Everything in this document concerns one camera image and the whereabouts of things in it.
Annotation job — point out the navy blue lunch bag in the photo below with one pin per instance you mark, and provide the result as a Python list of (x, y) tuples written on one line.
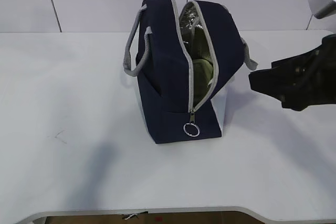
[(155, 54)]

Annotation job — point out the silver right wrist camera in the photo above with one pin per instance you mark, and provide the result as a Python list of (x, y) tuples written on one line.
[(322, 8)]

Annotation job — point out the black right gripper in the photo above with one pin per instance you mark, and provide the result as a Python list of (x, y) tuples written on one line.
[(286, 77)]

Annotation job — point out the green lid glass lunchbox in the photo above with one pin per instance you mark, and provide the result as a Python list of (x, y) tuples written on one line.
[(197, 47)]

